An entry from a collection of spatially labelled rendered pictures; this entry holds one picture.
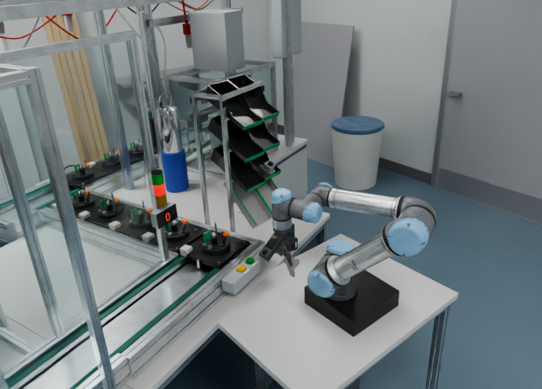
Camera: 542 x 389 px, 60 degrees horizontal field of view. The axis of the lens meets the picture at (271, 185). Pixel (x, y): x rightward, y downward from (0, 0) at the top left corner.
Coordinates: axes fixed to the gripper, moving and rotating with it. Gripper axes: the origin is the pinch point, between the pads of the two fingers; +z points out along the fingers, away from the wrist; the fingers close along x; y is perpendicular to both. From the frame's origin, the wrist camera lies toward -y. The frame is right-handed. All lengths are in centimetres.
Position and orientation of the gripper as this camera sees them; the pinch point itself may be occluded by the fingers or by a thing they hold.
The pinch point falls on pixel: (279, 270)
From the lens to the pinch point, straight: 194.2
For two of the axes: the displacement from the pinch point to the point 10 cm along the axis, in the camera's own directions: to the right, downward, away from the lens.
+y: 7.3, -3.4, 6.0
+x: -6.8, -3.2, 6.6
